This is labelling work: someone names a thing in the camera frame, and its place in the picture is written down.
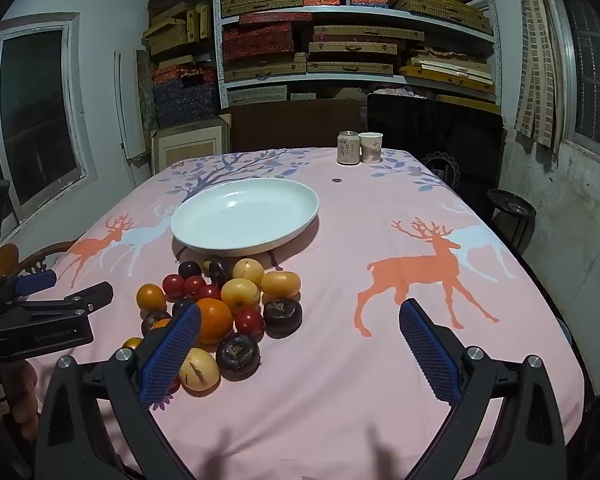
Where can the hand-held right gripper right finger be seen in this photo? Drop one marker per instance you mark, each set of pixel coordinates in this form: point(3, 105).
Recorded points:
point(430, 355)

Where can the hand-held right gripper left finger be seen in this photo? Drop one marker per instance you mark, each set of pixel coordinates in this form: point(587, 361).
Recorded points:
point(172, 355)

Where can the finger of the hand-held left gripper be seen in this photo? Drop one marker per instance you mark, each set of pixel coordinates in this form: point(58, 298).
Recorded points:
point(87, 296)
point(35, 281)

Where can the cracked pale yellow plum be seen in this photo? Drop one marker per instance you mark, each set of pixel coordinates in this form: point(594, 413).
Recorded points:
point(198, 370)

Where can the red cherry tomato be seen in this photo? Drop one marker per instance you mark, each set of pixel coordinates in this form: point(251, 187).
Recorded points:
point(194, 286)
point(248, 321)
point(209, 293)
point(173, 285)
point(174, 386)

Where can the orange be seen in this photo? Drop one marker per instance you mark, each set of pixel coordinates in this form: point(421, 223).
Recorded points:
point(215, 322)
point(162, 323)

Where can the orange-yellow tomato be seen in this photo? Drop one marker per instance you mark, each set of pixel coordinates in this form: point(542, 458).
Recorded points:
point(151, 296)
point(131, 344)

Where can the large dark purple fruit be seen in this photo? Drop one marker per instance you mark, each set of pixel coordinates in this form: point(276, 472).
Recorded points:
point(149, 317)

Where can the dark purple plum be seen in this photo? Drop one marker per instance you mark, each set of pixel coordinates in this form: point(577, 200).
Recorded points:
point(181, 305)
point(189, 269)

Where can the dark purple round fruit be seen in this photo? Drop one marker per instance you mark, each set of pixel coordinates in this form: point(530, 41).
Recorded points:
point(220, 271)

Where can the small tan plum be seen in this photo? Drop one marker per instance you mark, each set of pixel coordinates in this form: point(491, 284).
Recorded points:
point(207, 264)

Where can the golden yellow plum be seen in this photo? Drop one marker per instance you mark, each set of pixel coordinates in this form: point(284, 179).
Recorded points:
point(280, 284)

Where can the white plate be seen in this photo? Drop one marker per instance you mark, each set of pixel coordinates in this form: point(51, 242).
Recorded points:
point(240, 215)

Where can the person's left hand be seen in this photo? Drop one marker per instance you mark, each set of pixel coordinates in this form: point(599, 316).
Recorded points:
point(24, 400)

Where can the carved wooden chair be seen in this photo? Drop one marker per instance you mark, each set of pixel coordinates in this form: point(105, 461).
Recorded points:
point(45, 255)

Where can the pink deer print tablecloth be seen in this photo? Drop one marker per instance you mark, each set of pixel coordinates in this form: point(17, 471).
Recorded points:
point(305, 410)

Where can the white framed window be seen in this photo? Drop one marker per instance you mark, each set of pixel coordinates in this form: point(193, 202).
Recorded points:
point(35, 110)

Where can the white narrow board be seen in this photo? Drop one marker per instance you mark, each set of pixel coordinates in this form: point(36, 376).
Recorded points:
point(125, 110)

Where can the grey marbled slab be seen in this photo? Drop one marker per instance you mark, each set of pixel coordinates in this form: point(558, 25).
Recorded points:
point(146, 90)

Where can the printed paper cup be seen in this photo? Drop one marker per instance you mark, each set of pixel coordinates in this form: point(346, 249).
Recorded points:
point(370, 147)

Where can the stack of blue patterned boxes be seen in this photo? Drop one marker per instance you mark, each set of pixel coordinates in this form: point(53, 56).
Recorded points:
point(185, 100)

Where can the beige drink can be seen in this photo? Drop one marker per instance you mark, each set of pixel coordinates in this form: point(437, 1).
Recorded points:
point(348, 150)

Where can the black flat panel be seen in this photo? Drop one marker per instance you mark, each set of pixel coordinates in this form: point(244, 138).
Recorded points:
point(430, 125)

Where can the dark brown board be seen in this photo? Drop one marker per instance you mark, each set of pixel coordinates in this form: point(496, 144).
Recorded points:
point(290, 125)

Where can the grey woven case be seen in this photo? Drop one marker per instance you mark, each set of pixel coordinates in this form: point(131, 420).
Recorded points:
point(255, 95)

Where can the pile of brown tan boxes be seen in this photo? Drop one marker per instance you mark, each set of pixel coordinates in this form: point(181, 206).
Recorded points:
point(172, 35)

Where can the white metal shelf rack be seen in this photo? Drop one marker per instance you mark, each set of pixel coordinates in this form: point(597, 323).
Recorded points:
point(218, 50)

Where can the pile of yellow flat boxes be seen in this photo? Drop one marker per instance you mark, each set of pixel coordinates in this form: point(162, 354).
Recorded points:
point(445, 72)

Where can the stack of red patterned boxes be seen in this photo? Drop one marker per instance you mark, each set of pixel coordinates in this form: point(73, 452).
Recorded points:
point(257, 42)

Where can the beige checked curtain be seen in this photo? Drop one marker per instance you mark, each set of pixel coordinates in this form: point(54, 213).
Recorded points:
point(535, 60)

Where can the stack of tan woven cases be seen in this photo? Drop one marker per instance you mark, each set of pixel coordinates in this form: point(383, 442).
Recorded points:
point(355, 50)

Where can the window with metal grille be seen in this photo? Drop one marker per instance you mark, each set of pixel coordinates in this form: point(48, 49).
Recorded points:
point(590, 80)

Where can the stack of yellow flat boxes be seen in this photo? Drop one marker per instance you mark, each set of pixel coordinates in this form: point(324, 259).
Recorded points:
point(430, 7)

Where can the wooden picture frame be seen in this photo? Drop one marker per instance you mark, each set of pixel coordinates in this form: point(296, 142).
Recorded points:
point(190, 145)

